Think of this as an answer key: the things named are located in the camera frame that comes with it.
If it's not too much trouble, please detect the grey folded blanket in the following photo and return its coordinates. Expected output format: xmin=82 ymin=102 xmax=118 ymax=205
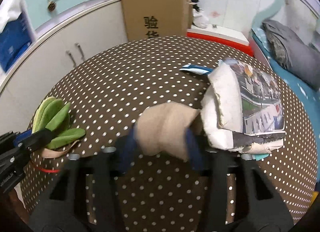
xmin=263 ymin=20 xmax=319 ymax=90

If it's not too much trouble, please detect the white plastic bag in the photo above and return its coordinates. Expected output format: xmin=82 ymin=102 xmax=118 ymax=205
xmin=193 ymin=9 xmax=209 ymax=29

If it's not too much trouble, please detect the blue bag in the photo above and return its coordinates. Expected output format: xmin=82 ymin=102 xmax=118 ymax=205
xmin=0 ymin=13 xmax=32 ymax=72

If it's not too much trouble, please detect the brown cardboard box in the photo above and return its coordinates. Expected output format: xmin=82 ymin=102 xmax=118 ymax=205
xmin=121 ymin=0 xmax=189 ymax=41

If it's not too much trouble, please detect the blue white wrapper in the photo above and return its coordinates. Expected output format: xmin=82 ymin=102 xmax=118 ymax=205
xmin=180 ymin=64 xmax=213 ymax=75

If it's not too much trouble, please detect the green leaf-shaped peel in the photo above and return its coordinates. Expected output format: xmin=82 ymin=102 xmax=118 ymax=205
xmin=31 ymin=97 xmax=86 ymax=159

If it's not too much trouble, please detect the brown polka dot tablecloth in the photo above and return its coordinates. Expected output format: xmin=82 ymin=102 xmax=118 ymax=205
xmin=22 ymin=36 xmax=319 ymax=231

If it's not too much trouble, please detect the white curved cabinet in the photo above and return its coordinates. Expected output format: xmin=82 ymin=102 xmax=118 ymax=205
xmin=1 ymin=0 xmax=127 ymax=133

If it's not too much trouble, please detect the teal bed mattress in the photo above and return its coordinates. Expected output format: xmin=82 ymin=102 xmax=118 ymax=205
xmin=251 ymin=30 xmax=319 ymax=182

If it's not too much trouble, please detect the red storage bench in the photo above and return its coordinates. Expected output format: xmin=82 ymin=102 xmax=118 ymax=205
xmin=187 ymin=24 xmax=254 ymax=56

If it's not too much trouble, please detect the beige paper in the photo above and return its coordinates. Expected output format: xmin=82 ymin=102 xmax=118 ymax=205
xmin=135 ymin=102 xmax=202 ymax=161

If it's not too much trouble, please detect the torn printed magazine paper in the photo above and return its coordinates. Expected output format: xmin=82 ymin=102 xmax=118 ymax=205
xmin=201 ymin=58 xmax=286 ymax=156

